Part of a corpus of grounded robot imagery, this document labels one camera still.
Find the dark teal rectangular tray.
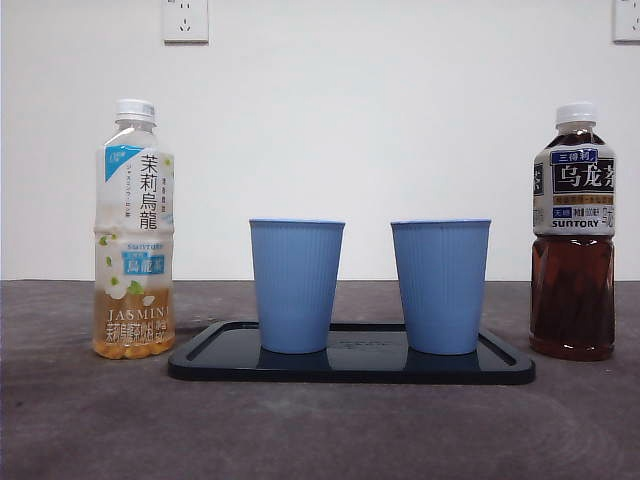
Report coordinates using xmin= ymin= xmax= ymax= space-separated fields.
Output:
xmin=167 ymin=320 xmax=537 ymax=385

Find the white wall socket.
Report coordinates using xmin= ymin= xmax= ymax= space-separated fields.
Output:
xmin=162 ymin=0 xmax=210 ymax=45
xmin=612 ymin=0 xmax=640 ymax=43

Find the blue ribbed paper cup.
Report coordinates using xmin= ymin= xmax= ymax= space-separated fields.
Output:
xmin=248 ymin=217 xmax=347 ymax=355
xmin=389 ymin=217 xmax=493 ymax=356

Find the jasmine tea bottle white label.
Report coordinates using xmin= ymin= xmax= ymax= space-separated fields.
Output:
xmin=92 ymin=98 xmax=177 ymax=361

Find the dark oolong tea bottle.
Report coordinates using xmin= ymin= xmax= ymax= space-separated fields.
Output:
xmin=528 ymin=102 xmax=617 ymax=362

